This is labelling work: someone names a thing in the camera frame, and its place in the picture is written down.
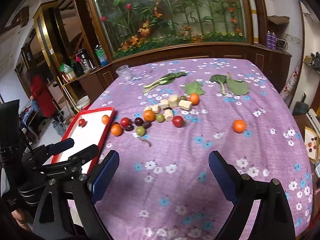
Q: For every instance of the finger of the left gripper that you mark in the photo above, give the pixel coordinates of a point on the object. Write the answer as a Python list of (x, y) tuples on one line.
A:
[(59, 147), (85, 155)]

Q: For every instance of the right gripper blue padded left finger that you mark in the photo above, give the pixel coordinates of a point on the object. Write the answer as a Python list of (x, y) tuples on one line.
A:
[(101, 176)]

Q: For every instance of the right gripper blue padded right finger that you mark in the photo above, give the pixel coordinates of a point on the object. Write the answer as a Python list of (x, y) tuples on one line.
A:
[(227, 177)]

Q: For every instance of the small orange tangerine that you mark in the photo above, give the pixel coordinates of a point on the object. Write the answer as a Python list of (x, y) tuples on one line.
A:
[(116, 130)]

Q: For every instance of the small orange fruit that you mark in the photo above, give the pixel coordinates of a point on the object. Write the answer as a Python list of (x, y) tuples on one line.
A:
[(105, 119)]

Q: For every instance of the orange tangerine cluster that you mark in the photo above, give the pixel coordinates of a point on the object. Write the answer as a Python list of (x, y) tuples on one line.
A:
[(149, 116)]

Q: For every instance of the large pale sugarcane chunk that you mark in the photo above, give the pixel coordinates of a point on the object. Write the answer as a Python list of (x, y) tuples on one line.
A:
[(186, 105), (173, 101)]

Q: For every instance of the hand holding left gripper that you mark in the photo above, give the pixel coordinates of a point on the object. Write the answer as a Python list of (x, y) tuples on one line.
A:
[(19, 216)]

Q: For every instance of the red white tray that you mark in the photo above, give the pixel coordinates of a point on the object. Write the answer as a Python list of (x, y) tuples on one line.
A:
[(95, 132)]

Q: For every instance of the white plastic bucket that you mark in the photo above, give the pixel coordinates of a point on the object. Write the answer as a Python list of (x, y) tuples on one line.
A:
[(83, 104)]

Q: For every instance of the red cherry tomato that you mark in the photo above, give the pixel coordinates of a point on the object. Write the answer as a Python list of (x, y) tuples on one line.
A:
[(125, 122)]

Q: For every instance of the dark red jujube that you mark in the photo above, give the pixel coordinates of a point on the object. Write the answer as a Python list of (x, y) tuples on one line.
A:
[(138, 121)]

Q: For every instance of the dark jujube lower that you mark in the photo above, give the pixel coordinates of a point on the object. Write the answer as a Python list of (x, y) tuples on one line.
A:
[(146, 124)]

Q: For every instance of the small sugarcane chunk far left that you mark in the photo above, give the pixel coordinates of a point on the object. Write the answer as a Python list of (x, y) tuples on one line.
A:
[(147, 108)]

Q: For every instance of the purple floral tablecloth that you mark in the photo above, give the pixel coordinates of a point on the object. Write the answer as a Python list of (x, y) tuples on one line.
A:
[(163, 187)]

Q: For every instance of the orange tangerine by leaf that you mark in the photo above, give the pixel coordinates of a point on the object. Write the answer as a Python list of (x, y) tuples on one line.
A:
[(194, 98)]

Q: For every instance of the steel thermos flask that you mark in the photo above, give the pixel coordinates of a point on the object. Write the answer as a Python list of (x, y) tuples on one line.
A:
[(85, 60)]

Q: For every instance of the green grape left cluster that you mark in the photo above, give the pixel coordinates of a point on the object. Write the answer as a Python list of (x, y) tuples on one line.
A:
[(160, 117)]

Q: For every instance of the large green leaf right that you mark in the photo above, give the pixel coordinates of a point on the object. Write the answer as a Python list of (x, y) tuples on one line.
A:
[(237, 87)]

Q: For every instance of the small pale sugarcane chunk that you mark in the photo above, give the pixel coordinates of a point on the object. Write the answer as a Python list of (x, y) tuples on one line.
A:
[(156, 108)]

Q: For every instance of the large pale sugarcane chunk upright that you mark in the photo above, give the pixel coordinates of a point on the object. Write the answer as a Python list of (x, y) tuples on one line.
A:
[(173, 101)]

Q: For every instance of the green leaf centre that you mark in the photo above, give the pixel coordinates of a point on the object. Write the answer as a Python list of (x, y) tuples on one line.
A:
[(193, 88)]

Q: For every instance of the pale sugarcane chunk middle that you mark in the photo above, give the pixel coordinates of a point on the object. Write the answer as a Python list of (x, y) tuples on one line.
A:
[(164, 104)]

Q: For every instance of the clear plastic cup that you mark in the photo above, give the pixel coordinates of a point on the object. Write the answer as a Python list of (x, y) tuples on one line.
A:
[(124, 72)]

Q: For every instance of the small bok choy leaf right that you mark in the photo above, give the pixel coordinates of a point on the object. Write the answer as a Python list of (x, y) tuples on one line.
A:
[(221, 80)]

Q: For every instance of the green label water bottle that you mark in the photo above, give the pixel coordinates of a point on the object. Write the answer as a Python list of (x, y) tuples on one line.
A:
[(101, 55)]

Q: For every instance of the bok choy stalk left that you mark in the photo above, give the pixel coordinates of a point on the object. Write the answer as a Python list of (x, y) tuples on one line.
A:
[(165, 80)]

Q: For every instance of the purple bottles on shelf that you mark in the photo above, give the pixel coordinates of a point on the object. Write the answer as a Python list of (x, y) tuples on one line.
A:
[(271, 40)]

